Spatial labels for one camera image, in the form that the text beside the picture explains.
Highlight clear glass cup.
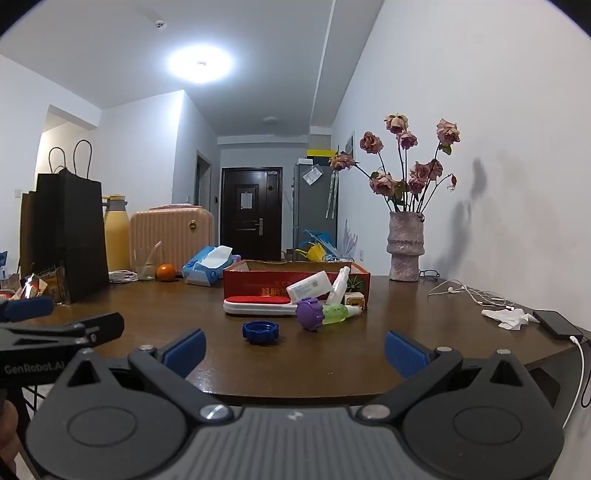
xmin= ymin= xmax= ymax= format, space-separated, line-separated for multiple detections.
xmin=134 ymin=241 xmax=162 ymax=281

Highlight pink ceramic vase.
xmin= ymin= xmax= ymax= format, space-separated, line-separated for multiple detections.
xmin=387 ymin=211 xmax=426 ymax=281

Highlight dried pink roses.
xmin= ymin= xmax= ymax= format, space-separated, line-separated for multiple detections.
xmin=329 ymin=113 xmax=461 ymax=214

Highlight grey fridge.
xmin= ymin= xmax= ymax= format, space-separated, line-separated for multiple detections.
xmin=293 ymin=162 xmax=338 ymax=259

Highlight blue plastic frame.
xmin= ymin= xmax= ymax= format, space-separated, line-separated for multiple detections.
xmin=300 ymin=228 xmax=338 ymax=254

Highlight blue tissue pack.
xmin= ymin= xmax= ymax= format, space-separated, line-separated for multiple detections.
xmin=181 ymin=245 xmax=242 ymax=287

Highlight pink ribbed suitcase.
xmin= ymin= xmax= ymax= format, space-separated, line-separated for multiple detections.
xmin=130 ymin=206 xmax=215 ymax=278

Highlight white labelled bottle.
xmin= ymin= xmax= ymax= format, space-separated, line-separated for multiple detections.
xmin=286 ymin=272 xmax=333 ymax=304

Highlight shiny snack packet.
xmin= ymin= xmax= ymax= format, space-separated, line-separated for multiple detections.
xmin=18 ymin=265 xmax=70 ymax=305

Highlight interior door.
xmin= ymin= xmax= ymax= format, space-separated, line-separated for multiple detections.
xmin=195 ymin=150 xmax=212 ymax=206

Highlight crumpled white tissue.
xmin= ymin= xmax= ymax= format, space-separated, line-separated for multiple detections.
xmin=481 ymin=307 xmax=539 ymax=330

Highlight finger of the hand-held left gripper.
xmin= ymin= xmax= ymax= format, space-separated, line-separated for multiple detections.
xmin=0 ymin=295 xmax=56 ymax=324
xmin=0 ymin=313 xmax=124 ymax=354

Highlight round ceiling light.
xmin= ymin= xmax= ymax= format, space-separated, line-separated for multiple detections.
xmin=167 ymin=46 xmax=233 ymax=85

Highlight person's left hand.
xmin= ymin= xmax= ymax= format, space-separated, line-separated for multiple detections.
xmin=0 ymin=401 xmax=20 ymax=462

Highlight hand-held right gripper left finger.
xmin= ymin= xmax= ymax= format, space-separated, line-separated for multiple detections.
xmin=54 ymin=329 xmax=234 ymax=423

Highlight white spray bottle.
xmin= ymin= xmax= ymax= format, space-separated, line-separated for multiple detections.
xmin=330 ymin=266 xmax=352 ymax=305

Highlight white wired earphones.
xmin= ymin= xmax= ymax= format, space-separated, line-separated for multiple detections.
xmin=427 ymin=279 xmax=515 ymax=311

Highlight dark brown entrance door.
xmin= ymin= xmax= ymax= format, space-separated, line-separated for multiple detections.
xmin=221 ymin=167 xmax=283 ymax=261

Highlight black paper bag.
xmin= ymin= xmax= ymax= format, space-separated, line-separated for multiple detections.
xmin=34 ymin=140 xmax=110 ymax=304

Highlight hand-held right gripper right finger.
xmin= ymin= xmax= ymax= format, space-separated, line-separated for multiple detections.
xmin=358 ymin=330 xmax=539 ymax=423

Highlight yellow watering can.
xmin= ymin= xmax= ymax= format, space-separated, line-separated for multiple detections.
xmin=295 ymin=242 xmax=326 ymax=261

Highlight black smartphone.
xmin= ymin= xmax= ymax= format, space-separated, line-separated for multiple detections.
xmin=532 ymin=310 xmax=585 ymax=341

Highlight yellow thermos bottle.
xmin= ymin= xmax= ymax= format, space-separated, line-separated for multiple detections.
xmin=102 ymin=195 xmax=131 ymax=273

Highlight white charging cable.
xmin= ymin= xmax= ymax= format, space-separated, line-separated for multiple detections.
xmin=561 ymin=336 xmax=586 ymax=428

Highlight red cardboard box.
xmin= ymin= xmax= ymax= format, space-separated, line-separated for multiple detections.
xmin=223 ymin=260 xmax=371 ymax=315

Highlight blue bottle cap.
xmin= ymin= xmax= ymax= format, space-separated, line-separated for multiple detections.
xmin=242 ymin=320 xmax=280 ymax=345

